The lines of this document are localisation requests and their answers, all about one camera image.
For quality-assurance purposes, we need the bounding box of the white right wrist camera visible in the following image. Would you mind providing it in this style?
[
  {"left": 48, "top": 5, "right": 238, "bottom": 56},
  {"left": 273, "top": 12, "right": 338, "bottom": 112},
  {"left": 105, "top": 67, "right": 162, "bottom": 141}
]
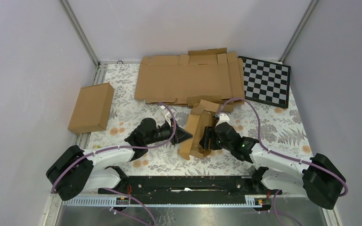
[{"left": 214, "top": 113, "right": 230, "bottom": 127}]

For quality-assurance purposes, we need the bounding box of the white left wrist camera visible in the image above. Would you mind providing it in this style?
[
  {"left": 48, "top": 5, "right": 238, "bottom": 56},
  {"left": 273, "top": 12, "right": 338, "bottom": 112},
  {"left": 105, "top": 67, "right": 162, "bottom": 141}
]
[{"left": 160, "top": 105, "right": 173, "bottom": 126}]

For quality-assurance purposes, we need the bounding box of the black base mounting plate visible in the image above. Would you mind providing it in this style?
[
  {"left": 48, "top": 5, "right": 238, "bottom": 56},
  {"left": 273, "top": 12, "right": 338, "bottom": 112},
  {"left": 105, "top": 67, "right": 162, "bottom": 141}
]
[{"left": 113, "top": 176, "right": 275, "bottom": 205}]

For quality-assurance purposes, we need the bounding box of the folded brown cardboard box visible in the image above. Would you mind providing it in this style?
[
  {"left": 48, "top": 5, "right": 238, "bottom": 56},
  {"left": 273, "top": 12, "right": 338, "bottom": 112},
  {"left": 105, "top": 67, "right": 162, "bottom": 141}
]
[{"left": 68, "top": 83, "right": 114, "bottom": 134}]

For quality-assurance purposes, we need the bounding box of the left aluminium frame post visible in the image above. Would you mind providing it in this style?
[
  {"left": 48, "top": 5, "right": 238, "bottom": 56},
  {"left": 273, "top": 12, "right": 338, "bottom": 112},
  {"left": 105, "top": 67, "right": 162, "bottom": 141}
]
[{"left": 59, "top": 0, "right": 100, "bottom": 67}]

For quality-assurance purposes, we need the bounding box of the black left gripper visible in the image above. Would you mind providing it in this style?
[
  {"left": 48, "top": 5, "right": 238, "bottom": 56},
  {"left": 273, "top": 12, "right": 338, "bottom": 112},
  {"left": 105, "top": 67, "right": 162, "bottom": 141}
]
[{"left": 146, "top": 118, "right": 193, "bottom": 146}]

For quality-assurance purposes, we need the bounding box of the stack of flat cardboard blanks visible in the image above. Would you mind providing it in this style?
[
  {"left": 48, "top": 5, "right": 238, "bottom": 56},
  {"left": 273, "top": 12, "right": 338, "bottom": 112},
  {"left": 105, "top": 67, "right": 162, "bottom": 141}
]
[{"left": 134, "top": 48, "right": 245, "bottom": 106}]

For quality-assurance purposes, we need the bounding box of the aluminium frame post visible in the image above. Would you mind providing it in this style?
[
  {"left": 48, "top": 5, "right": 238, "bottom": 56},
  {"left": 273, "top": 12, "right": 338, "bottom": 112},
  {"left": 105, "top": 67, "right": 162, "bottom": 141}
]
[
  {"left": 59, "top": 0, "right": 100, "bottom": 67},
  {"left": 278, "top": 0, "right": 319, "bottom": 63}
]

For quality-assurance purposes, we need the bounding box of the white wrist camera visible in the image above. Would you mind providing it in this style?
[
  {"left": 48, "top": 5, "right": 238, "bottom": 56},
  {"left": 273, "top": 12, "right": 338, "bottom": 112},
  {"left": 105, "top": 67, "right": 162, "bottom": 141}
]
[
  {"left": 160, "top": 105, "right": 173, "bottom": 126},
  {"left": 214, "top": 113, "right": 230, "bottom": 127}
]

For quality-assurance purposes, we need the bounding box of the black white checkerboard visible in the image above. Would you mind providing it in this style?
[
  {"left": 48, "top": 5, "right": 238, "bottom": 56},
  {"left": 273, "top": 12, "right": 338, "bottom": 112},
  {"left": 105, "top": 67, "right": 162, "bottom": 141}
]
[{"left": 239, "top": 56, "right": 291, "bottom": 109}]

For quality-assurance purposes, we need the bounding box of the floral patterned table mat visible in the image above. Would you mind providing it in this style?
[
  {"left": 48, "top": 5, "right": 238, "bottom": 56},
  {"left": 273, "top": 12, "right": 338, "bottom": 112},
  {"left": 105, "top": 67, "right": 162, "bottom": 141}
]
[{"left": 76, "top": 64, "right": 312, "bottom": 176}]

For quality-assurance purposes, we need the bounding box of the right aluminium frame post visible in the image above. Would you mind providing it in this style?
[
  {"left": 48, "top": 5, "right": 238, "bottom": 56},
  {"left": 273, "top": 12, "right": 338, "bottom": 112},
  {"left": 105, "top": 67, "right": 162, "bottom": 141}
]
[{"left": 278, "top": 0, "right": 319, "bottom": 63}]

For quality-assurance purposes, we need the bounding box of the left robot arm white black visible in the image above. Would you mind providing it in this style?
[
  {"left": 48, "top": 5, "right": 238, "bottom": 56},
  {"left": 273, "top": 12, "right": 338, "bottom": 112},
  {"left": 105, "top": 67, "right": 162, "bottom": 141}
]
[{"left": 46, "top": 118, "right": 193, "bottom": 201}]

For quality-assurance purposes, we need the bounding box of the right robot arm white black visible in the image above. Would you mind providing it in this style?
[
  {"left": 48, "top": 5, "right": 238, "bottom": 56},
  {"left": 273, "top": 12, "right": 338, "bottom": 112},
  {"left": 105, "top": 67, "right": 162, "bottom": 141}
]
[{"left": 199, "top": 122, "right": 348, "bottom": 210}]

